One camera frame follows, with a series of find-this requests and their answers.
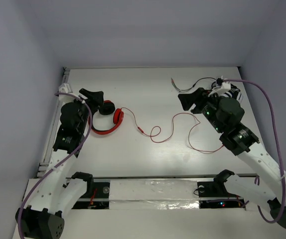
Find white black headphones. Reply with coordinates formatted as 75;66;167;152
171;77;243;103

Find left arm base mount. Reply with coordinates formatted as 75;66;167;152
72;182;110;210

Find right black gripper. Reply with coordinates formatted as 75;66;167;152
178;87;225;133

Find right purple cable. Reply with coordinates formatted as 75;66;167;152
222;78;286;224

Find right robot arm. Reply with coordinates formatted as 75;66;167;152
178;88;286;229

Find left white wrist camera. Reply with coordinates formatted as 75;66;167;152
56;83;85;104

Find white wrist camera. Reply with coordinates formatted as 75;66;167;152
56;83;85;104
208;77;234;98

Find aluminium side rail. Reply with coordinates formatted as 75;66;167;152
37;67;71;179

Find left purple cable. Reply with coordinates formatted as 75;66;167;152
16;92;94;239

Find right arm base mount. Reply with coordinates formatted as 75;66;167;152
193;181;249;209

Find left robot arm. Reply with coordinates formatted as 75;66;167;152
16;89;104;239

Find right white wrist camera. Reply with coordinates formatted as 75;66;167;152
208;77;234;98

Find purple cable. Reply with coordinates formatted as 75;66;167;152
16;92;94;239
222;78;286;224

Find red black headphones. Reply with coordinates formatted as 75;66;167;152
87;100;225;154

